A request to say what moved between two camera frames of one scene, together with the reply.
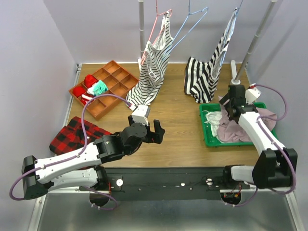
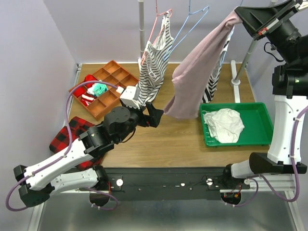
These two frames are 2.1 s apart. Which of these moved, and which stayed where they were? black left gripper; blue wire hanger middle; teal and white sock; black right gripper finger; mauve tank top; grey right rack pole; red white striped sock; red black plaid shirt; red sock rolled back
Moved: mauve tank top; black left gripper; black right gripper finger
Stayed: red black plaid shirt; teal and white sock; grey right rack pole; red sock rolled back; red white striped sock; blue wire hanger middle
